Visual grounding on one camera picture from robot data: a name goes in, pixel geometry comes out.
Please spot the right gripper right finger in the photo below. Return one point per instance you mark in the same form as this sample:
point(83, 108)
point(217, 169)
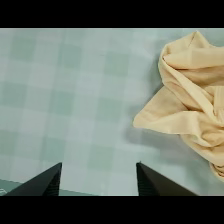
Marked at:
point(153, 183)

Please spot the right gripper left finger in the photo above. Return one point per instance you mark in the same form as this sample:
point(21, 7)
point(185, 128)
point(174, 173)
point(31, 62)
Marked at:
point(45, 185)

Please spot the cream shirt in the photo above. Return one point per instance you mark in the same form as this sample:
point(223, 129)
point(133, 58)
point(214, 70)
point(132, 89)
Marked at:
point(190, 100)

